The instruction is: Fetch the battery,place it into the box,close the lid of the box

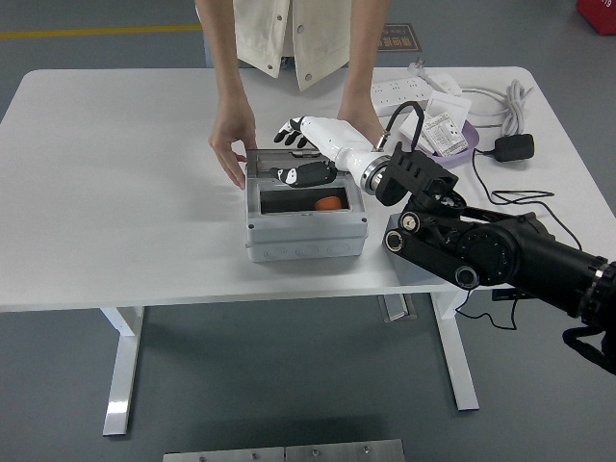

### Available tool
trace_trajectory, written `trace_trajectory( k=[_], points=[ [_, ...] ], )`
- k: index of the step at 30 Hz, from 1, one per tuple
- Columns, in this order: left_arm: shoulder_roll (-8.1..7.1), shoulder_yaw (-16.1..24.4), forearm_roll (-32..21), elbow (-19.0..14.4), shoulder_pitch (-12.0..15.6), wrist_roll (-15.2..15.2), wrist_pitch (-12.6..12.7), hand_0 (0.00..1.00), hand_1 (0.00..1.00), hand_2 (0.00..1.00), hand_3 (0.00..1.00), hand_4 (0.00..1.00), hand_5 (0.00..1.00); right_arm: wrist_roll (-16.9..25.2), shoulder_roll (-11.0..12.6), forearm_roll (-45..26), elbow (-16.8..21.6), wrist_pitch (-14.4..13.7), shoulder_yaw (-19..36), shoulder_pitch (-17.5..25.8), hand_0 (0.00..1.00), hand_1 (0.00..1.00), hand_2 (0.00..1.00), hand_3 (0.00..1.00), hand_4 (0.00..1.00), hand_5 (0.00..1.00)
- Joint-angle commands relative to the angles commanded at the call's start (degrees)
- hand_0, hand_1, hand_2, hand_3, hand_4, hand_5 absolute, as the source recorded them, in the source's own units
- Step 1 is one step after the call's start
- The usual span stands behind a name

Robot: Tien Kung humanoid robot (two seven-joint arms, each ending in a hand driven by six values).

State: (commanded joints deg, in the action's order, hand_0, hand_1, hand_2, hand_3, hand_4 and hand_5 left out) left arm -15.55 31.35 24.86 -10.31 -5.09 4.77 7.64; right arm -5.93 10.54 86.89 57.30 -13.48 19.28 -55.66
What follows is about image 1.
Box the person's left hand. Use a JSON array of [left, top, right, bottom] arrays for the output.
[[336, 106, 385, 146]]

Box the person's right hand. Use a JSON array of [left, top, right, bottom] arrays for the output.
[[207, 98, 259, 190]]

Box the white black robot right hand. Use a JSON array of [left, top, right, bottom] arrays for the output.
[[268, 114, 386, 189]]

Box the smoky clear hinged box lid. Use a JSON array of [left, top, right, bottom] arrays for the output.
[[245, 148, 341, 180]]

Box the grey plastic junction box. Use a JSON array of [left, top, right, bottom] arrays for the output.
[[244, 148, 371, 264]]

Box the small white adapter box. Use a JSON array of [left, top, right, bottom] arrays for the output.
[[429, 74, 464, 96]]

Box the silver floor outlet box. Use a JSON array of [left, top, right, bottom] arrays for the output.
[[376, 292, 419, 322]]

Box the white power strip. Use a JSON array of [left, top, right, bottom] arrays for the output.
[[371, 79, 433, 118]]

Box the white three-pin plug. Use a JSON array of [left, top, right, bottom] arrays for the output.
[[407, 56, 432, 81]]

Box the brown floor sign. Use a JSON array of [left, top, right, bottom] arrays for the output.
[[375, 22, 424, 54]]

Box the purple plastic tray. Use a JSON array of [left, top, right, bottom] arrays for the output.
[[423, 118, 481, 170]]

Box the black power adapter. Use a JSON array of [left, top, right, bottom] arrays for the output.
[[494, 133, 536, 164]]

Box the grey block holder with hole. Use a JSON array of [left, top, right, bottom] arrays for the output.
[[383, 214, 453, 289]]

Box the yellow floor tape line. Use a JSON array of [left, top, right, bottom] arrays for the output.
[[0, 23, 203, 40]]

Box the white table leg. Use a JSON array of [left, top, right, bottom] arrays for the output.
[[99, 304, 147, 437], [429, 290, 481, 413]]

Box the red object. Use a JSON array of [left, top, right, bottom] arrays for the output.
[[576, 0, 616, 38]]

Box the grey metal plate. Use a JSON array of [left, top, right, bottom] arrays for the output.
[[162, 446, 286, 462], [284, 438, 406, 462]]

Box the black cable with metal connector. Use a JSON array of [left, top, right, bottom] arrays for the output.
[[374, 100, 586, 251]]

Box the white bundled power cord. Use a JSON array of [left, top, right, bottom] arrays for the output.
[[456, 78, 536, 140]]

